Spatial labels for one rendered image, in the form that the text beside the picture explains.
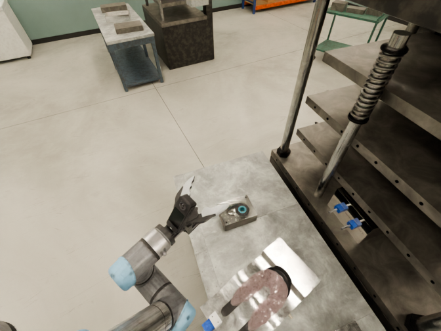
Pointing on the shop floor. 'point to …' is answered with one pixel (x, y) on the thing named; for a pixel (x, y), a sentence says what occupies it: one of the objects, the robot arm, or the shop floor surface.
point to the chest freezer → (12, 35)
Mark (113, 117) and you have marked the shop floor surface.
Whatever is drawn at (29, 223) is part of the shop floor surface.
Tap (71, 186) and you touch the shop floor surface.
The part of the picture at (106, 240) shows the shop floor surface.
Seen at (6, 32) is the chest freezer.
